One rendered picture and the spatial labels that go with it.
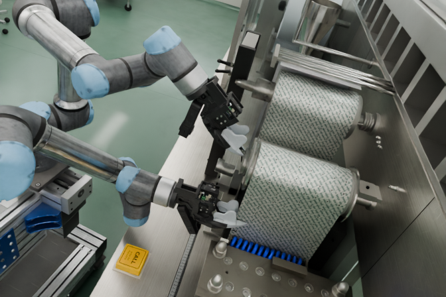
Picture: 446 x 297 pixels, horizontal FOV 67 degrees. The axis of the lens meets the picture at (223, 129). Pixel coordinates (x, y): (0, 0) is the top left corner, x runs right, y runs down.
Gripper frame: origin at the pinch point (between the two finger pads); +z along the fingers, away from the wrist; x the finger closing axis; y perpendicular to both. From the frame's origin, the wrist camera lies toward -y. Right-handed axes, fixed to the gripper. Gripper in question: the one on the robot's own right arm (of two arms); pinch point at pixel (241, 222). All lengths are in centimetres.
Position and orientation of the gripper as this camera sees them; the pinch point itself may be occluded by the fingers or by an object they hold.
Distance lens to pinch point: 95.3
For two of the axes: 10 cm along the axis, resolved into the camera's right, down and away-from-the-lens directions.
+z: 9.5, 3.0, -0.4
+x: 2.1, -5.5, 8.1
